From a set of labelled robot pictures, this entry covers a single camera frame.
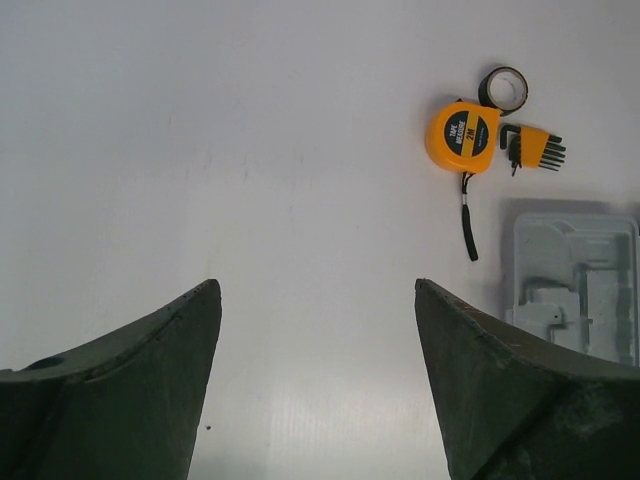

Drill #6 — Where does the grey plastic tool case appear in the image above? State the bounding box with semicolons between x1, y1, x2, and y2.
505;212;639;367

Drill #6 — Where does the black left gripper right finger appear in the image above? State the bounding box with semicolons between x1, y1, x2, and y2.
415;279;639;479

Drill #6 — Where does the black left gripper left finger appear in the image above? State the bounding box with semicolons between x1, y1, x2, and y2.
1;279;222;479

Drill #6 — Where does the black electrical tape roll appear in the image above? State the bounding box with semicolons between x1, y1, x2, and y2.
478;66;529;114

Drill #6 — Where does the orange hex key set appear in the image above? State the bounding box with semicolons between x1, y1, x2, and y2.
499;124;566;176

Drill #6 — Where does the orange tape measure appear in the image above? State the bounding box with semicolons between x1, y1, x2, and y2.
425;100;501;262

